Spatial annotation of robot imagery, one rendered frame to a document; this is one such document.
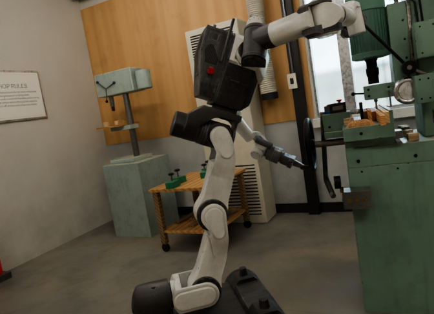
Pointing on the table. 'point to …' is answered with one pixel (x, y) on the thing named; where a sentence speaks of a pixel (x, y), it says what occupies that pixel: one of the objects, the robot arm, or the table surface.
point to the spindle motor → (371, 49)
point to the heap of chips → (360, 123)
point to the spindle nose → (372, 70)
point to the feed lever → (407, 68)
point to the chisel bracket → (378, 91)
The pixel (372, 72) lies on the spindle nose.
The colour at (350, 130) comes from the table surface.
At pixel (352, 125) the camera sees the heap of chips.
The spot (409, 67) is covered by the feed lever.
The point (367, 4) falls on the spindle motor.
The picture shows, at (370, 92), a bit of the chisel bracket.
